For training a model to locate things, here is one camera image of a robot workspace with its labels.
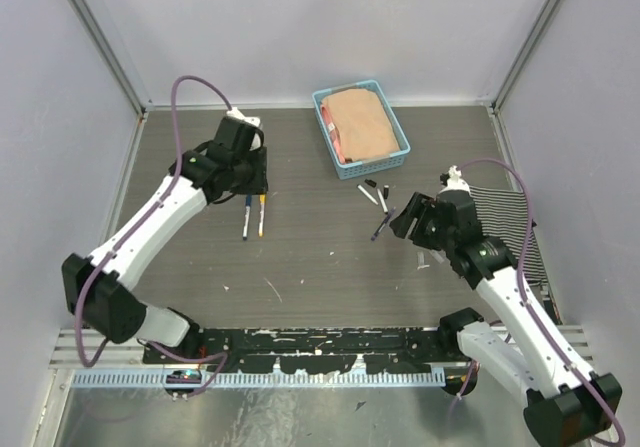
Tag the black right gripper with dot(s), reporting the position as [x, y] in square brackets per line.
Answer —
[420, 206]

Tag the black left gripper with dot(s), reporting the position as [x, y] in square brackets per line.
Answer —
[259, 185]

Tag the white marker with blue end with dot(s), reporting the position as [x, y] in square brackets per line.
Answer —
[247, 214]

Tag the white marker with yellow end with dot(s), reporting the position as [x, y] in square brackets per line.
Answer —
[262, 211]

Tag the purple pen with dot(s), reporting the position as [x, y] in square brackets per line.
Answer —
[383, 224]

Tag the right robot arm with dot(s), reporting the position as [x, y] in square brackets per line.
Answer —
[564, 401]

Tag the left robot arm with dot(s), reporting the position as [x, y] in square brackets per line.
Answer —
[99, 287]

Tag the white pen with black end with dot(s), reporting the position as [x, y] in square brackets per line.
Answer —
[382, 201]

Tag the short white pen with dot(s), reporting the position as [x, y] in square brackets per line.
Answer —
[367, 194]

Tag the black white striped cloth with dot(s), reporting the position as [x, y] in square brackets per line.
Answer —
[503, 213]

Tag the light blue perforated basket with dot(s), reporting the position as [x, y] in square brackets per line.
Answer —
[358, 169]

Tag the peach folded towel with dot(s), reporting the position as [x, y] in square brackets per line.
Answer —
[358, 126]

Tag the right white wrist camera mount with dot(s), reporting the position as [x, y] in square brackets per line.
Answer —
[452, 180]

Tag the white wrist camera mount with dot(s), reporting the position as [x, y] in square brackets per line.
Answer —
[452, 180]
[255, 121]

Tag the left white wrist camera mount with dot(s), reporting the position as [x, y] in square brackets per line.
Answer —
[255, 121]

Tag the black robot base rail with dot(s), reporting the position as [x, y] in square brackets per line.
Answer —
[314, 351]

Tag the light blue slotted cable duct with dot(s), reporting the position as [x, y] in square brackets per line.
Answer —
[173, 378]

